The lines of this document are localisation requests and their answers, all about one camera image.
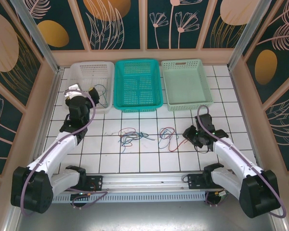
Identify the aluminium side rail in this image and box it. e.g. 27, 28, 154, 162
227, 68, 265, 173
30, 68, 65, 174

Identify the white perforated basket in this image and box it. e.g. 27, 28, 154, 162
62, 61, 115, 114

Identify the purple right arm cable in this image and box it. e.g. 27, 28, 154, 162
197, 104, 288, 219

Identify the teal perforated basket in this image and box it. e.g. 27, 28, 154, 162
113, 59, 164, 113

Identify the grey metal base plate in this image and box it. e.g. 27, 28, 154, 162
14, 192, 289, 231

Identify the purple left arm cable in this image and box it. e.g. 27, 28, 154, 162
20, 89, 109, 217

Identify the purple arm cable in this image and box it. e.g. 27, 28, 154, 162
20, 89, 109, 217
197, 104, 288, 219

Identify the aluminium frame post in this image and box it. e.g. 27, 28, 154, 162
9, 0, 65, 76
227, 0, 270, 72

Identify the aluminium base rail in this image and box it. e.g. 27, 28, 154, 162
48, 173, 234, 193

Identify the red cable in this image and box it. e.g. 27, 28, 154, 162
118, 127, 138, 138
160, 127, 189, 153

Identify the blue cable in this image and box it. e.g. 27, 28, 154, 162
158, 127, 175, 149
120, 131, 157, 147

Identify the green cable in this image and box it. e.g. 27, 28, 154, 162
124, 131, 150, 143
96, 83, 112, 109

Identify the mint green perforated basket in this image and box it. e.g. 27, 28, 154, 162
160, 59, 214, 112

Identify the slotted grey cable duct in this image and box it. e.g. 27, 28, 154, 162
52, 193, 207, 204

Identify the floral wall panel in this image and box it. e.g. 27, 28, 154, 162
76, 0, 143, 51
243, 0, 289, 105
146, 0, 214, 51
20, 0, 91, 51
201, 0, 258, 50
0, 0, 44, 108
0, 72, 26, 178
263, 83, 289, 173

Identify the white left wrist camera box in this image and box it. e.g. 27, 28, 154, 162
66, 83, 82, 97

